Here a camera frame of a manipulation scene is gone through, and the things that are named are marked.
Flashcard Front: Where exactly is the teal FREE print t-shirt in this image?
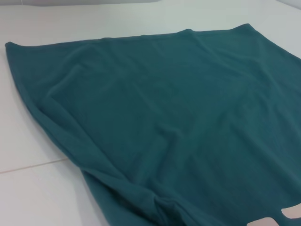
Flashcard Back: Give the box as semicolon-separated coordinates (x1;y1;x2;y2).
4;23;301;226

